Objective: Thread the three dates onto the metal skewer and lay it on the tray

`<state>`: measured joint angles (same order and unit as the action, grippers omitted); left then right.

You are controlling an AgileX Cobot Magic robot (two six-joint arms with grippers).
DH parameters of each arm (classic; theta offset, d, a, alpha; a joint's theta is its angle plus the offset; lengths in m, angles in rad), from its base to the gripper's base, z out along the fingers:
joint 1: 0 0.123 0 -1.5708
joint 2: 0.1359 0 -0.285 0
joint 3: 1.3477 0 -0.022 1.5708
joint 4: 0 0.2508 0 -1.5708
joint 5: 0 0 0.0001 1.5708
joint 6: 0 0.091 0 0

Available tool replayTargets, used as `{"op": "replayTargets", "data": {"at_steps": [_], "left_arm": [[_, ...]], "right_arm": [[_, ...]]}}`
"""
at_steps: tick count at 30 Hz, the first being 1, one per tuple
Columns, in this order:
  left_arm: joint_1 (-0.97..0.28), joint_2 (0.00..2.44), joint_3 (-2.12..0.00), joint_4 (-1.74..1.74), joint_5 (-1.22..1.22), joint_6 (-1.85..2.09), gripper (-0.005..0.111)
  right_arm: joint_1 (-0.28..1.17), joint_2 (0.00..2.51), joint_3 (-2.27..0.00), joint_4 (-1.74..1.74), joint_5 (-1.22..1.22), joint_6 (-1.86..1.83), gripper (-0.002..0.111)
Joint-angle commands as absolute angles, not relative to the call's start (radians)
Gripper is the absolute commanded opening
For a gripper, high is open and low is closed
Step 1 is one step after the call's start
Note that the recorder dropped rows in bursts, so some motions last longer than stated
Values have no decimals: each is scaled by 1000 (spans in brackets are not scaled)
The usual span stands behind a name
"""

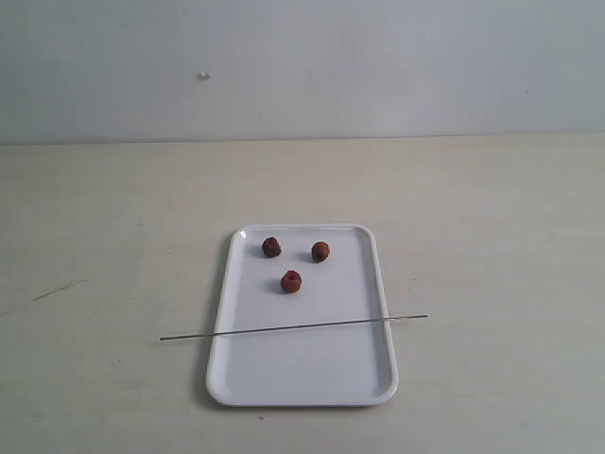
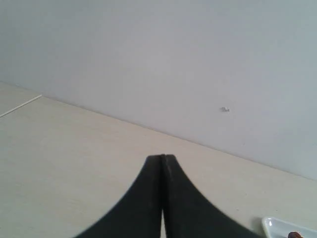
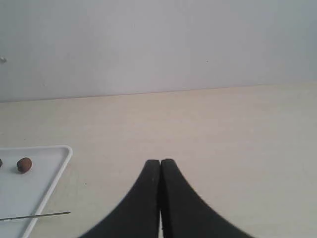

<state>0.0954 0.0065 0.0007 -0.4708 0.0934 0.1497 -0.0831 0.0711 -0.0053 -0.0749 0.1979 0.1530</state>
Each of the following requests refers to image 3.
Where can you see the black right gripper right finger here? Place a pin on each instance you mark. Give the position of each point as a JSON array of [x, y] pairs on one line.
[[184, 214]]

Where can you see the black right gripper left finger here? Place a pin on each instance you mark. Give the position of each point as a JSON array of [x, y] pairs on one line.
[[137, 215]]

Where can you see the thin metal skewer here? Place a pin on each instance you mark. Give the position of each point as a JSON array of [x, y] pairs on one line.
[[34, 216]]

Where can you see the white plastic tray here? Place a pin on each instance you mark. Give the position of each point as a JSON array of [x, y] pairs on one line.
[[28, 193]]

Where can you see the small white wall hook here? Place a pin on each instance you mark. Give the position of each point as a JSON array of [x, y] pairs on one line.
[[3, 59]]

